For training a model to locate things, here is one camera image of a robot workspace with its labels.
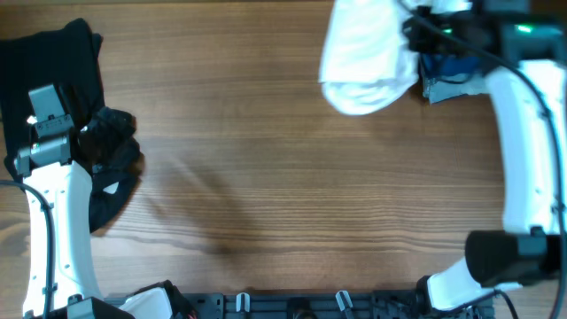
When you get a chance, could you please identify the folded light blue jeans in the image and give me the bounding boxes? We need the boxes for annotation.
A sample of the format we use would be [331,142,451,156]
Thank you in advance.
[423,74,488,104]

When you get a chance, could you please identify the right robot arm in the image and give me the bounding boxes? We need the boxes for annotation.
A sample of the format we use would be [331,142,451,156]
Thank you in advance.
[403,1,566,317]

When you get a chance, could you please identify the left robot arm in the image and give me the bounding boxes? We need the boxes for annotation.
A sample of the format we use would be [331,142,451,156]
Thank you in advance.
[14,85,174,318]

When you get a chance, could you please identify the folded dark blue garment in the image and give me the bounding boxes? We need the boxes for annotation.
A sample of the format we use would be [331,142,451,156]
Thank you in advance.
[419,53,479,84]

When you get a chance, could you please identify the white t-shirt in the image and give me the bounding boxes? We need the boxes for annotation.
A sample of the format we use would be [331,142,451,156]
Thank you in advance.
[318,0,473,117]

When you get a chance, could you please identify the black garment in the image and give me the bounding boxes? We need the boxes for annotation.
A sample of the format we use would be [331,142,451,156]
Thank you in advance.
[1,19,140,231]

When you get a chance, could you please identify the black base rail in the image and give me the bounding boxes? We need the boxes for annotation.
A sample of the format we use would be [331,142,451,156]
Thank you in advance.
[183,291,418,319]

